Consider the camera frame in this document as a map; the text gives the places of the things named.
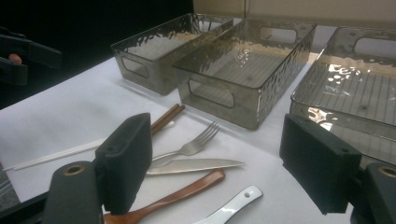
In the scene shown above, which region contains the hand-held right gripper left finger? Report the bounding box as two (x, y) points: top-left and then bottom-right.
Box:
(94, 112), (153, 216)

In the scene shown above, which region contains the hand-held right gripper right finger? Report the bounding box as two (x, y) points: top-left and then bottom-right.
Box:
(278, 113), (362, 216)

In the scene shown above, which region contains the white chopstick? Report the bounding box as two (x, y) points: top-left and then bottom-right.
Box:
(2, 138), (106, 173)
(12, 120), (176, 169)

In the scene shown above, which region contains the brown wooden chopstick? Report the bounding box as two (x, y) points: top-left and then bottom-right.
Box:
(151, 105), (187, 135)
(150, 103), (181, 133)

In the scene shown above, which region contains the brown wooden spoon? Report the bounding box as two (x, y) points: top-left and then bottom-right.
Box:
(102, 168), (226, 224)

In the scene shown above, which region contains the metal fork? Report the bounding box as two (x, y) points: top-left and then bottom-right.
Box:
(150, 120), (221, 170)

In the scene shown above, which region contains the metal knife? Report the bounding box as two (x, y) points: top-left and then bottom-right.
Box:
(146, 158), (246, 176)

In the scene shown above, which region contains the clear grey plastic bin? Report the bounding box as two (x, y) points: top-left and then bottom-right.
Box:
(110, 12), (235, 96)
(172, 17), (318, 131)
(289, 26), (396, 167)

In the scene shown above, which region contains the white ceramic spoon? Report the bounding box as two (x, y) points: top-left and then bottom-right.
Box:
(191, 185), (264, 224)

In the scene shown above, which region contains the black curtain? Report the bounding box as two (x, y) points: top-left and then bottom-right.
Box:
(0, 0), (194, 110)

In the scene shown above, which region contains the light wooden furniture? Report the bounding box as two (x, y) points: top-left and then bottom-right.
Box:
(192, 0), (396, 31)

